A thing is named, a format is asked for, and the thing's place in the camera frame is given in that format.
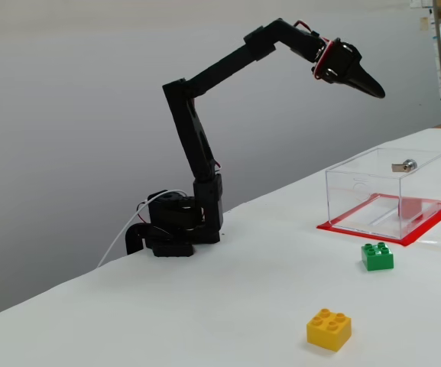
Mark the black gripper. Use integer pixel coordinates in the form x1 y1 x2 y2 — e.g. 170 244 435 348
314 37 387 100

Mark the yellow lego brick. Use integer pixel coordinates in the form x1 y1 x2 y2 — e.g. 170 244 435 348
306 307 352 352

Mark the red white black gripper wire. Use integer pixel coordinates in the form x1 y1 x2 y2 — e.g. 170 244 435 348
310 37 338 81

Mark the red white black arm wire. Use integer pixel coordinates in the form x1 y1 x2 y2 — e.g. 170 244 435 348
293 19 325 40

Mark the green lego brick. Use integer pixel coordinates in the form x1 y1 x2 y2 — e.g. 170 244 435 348
360 241 395 272

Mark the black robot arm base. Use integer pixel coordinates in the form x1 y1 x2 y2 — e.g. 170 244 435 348
124 190 221 258

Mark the silver metal box lock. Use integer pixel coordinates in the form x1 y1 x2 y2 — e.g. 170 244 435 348
391 158 418 174

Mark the transparent plastic box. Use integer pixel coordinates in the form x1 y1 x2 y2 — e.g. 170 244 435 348
325 147 441 241

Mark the red tape frame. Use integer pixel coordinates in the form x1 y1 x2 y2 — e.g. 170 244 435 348
316 193 441 248

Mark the white cable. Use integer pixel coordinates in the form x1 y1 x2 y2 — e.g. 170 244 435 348
96 190 189 268

